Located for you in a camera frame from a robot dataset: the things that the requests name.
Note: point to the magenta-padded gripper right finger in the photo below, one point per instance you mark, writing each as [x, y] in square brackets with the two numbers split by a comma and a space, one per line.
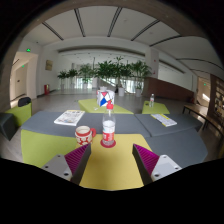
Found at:
[150, 161]

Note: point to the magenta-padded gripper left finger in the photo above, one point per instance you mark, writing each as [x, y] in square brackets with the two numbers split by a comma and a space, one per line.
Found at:
[75, 160]

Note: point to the clear red-capped water bottle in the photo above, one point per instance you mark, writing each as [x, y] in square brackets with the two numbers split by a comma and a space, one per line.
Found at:
[108, 128]

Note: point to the red white floral mug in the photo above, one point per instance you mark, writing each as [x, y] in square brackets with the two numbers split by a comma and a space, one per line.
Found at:
[83, 136]

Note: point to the flat round red coaster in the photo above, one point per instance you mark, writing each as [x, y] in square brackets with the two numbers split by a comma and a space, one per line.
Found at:
[103, 145]

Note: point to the grey-topped green sofa bench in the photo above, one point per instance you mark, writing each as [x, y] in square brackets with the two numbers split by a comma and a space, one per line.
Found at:
[43, 126]
[180, 140]

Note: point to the colourful printed magazine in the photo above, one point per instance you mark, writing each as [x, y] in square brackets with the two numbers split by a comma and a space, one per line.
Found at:
[70, 117]

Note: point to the yellow white booklet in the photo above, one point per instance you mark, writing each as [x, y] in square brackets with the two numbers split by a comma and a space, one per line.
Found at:
[164, 120]

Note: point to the small lime green block seat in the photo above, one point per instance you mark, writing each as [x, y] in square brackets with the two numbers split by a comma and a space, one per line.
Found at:
[156, 109]

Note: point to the lime green low bench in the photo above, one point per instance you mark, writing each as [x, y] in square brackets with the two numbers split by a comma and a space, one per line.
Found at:
[88, 106]

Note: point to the small clear plastic bottle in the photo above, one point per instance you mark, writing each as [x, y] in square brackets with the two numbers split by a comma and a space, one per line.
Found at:
[152, 101]

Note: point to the dark wooden bench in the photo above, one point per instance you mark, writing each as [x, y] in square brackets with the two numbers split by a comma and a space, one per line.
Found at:
[200, 115]

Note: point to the white red blue polyhedron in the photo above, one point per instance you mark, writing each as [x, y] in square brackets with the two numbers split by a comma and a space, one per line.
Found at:
[105, 96]

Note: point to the lime green armchair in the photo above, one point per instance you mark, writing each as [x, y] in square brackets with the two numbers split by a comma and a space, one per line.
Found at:
[20, 115]

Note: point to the brown wooden counter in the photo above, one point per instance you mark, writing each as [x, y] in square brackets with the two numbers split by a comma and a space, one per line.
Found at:
[170, 89]

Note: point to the dark grey armchair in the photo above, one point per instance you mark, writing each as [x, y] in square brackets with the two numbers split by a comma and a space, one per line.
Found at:
[6, 126]

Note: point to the red fire extinguisher cabinet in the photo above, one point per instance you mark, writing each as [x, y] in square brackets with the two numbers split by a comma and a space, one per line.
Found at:
[46, 89]

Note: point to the black bag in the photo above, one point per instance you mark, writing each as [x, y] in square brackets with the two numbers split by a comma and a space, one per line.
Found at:
[24, 101]

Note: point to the group of potted green plants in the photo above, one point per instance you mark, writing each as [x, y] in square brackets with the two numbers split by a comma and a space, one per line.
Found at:
[110, 70]

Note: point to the green exit sign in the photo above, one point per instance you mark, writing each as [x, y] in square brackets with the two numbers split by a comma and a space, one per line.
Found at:
[28, 50]

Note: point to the brown framed wall picture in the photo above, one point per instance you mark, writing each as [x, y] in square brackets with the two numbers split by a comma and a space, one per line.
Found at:
[49, 65]

